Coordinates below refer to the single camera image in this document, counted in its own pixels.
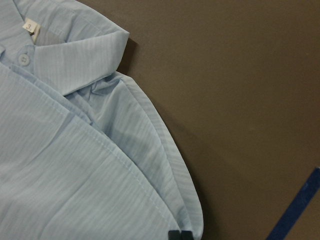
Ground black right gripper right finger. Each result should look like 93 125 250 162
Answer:
181 230 194 240

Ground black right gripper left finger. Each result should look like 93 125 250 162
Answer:
168 230 181 240

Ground light blue button shirt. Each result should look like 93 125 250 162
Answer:
0 0 204 240

